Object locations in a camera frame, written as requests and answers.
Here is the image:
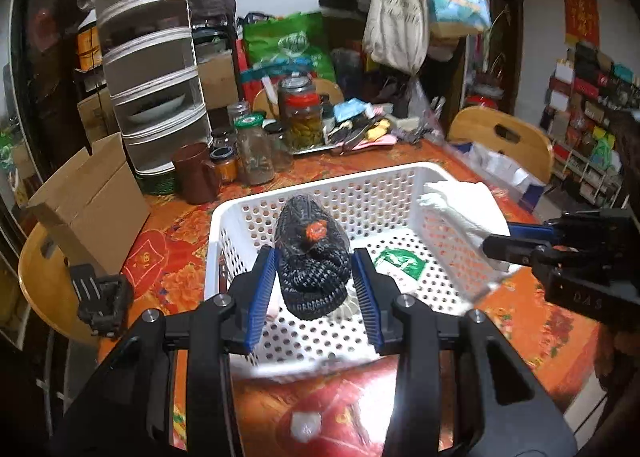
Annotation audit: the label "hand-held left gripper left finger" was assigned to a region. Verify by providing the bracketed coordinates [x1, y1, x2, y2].
[52, 246, 279, 457]

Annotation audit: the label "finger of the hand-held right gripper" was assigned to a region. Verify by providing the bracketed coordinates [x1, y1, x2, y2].
[506, 221, 562, 244]
[481, 233, 540, 268]

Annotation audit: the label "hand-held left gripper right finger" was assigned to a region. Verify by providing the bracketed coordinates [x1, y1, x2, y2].
[351, 247, 576, 457]

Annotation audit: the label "green packet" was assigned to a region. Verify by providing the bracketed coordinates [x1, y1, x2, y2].
[372, 247, 426, 295]

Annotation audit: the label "white perforated plastic basket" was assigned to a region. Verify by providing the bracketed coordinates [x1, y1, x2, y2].
[204, 162, 511, 383]

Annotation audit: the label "white papers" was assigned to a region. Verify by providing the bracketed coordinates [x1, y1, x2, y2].
[460, 139, 543, 198]

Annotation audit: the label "red printed tablecloth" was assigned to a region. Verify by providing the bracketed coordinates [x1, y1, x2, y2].
[97, 137, 601, 457]

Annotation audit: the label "shelf of boxes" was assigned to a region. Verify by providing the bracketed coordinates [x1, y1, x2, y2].
[540, 42, 640, 210]

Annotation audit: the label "white ribbed round object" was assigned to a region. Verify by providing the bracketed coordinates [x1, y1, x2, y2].
[291, 411, 321, 442]

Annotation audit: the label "small jar orange contents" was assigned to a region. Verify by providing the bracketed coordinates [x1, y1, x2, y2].
[210, 148, 238, 182]

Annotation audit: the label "brown plastic mug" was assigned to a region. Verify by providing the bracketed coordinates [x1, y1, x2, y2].
[172, 143, 222, 205]

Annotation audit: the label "glass jar green lid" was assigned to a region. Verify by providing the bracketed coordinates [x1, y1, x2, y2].
[234, 113, 276, 186]

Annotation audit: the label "glass jar black lid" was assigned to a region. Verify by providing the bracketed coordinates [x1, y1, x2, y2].
[263, 122, 293, 170]

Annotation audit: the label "black clamp holder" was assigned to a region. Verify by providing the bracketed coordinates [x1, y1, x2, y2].
[70, 263, 133, 338]

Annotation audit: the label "clear plastic bag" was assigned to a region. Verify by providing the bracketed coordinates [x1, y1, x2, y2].
[400, 77, 446, 142]

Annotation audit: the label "glass jar red lid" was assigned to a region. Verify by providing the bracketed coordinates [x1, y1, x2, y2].
[279, 78, 325, 150]

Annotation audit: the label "blue packet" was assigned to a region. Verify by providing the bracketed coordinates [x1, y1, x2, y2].
[334, 98, 373, 120]

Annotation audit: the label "open cardboard box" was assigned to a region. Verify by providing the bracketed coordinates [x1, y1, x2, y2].
[27, 132, 151, 278]

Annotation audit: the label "small cardboard box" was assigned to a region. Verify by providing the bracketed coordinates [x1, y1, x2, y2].
[197, 52, 240, 110]

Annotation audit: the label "white canvas tote bag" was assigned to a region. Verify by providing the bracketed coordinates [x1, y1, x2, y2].
[362, 0, 431, 74]

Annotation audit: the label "stacked grey food cover rack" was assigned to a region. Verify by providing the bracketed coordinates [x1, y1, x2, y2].
[95, 0, 213, 195]

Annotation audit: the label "green shopping bag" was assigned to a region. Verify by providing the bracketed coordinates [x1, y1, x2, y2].
[242, 12, 337, 82]

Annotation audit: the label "orange labelled box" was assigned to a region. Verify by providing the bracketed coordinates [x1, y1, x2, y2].
[76, 22, 103, 72]

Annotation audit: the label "red wall poster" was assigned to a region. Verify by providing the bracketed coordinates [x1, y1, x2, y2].
[561, 0, 600, 45]

